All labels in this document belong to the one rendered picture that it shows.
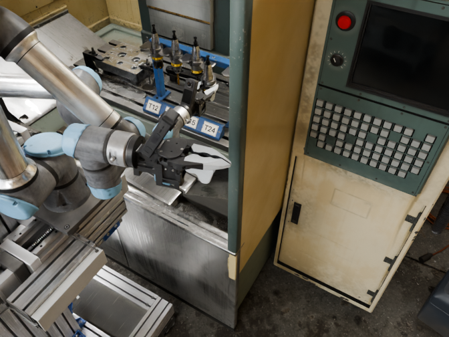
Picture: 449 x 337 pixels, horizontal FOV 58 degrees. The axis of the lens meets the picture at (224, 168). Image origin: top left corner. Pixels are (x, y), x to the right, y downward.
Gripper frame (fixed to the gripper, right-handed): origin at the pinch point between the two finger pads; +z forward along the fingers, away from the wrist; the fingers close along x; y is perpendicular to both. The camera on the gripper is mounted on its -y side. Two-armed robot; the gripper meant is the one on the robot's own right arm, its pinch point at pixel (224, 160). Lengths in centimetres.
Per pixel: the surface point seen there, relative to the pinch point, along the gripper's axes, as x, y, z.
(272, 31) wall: -42.2, -12.5, 1.2
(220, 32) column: -166, 34, -46
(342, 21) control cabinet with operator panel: -62, -11, 19
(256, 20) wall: -31.5, -18.1, -1.6
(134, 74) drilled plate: -116, 44, -78
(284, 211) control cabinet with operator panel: -84, 88, 11
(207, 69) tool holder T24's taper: -82, 19, -28
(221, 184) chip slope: -77, 73, -19
